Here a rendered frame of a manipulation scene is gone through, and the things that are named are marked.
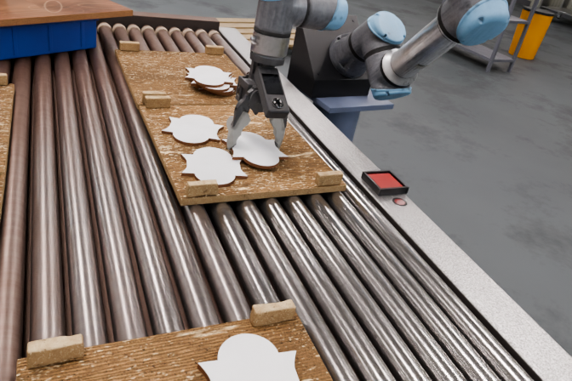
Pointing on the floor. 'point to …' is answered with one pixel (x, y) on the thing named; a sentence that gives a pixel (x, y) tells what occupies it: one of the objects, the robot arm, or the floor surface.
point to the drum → (540, 25)
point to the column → (348, 110)
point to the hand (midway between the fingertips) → (254, 148)
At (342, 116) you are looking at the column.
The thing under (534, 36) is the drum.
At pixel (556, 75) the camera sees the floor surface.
